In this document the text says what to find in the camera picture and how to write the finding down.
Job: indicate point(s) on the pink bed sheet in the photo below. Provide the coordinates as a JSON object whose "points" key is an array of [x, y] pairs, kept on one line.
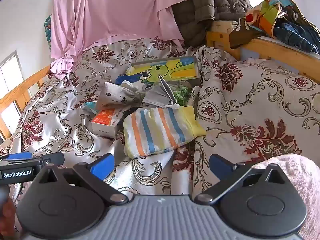
{"points": [[112, 12]]}

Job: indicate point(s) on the wooden bed headboard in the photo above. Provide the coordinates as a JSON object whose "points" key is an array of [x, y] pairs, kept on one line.
{"points": [[275, 50]]}

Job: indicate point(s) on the teal wall poster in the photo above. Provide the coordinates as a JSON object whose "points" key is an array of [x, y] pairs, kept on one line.
{"points": [[47, 30]]}

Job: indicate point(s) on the striped yellow-edged cloth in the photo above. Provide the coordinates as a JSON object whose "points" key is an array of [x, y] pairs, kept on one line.
{"points": [[155, 130]]}

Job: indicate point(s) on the brown quilted jacket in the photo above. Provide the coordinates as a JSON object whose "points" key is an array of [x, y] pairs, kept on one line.
{"points": [[212, 0]]}

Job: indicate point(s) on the white teal printed cloth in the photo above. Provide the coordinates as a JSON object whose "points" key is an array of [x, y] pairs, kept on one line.
{"points": [[88, 106]]}

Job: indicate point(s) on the window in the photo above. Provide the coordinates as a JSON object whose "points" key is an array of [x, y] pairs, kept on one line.
{"points": [[10, 80]]}

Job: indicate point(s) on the blue denim jeans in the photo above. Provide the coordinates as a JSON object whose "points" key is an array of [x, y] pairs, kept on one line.
{"points": [[295, 35]]}

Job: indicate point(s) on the brown printed cloth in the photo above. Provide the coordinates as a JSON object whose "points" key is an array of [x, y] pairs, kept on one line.
{"points": [[240, 35]]}

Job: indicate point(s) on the clear bag of green pieces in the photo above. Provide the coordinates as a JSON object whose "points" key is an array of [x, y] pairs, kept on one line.
{"points": [[181, 93]]}

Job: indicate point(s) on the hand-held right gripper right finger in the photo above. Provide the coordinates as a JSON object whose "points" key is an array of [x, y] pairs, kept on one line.
{"points": [[220, 166]]}

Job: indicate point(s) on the orange and white box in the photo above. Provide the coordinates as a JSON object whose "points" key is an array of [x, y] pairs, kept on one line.
{"points": [[107, 117]]}

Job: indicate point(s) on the light blue board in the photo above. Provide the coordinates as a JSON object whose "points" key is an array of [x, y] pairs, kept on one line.
{"points": [[250, 53]]}

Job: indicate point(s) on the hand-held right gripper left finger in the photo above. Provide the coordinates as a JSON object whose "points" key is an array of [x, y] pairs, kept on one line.
{"points": [[102, 166]]}

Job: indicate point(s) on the grey tray with cartoon print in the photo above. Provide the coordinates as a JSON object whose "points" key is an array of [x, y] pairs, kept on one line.
{"points": [[175, 72]]}

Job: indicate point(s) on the pink towel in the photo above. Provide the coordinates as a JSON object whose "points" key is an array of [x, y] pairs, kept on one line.
{"points": [[300, 175]]}

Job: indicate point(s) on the colourful patchwork cloth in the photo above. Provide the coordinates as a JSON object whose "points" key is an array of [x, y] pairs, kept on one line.
{"points": [[267, 12]]}

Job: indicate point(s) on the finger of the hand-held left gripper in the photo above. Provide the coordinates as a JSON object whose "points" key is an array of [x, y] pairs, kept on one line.
{"points": [[53, 158], [18, 156]]}

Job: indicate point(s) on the floral satin bedspread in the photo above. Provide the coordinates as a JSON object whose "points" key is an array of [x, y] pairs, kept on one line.
{"points": [[250, 100]]}

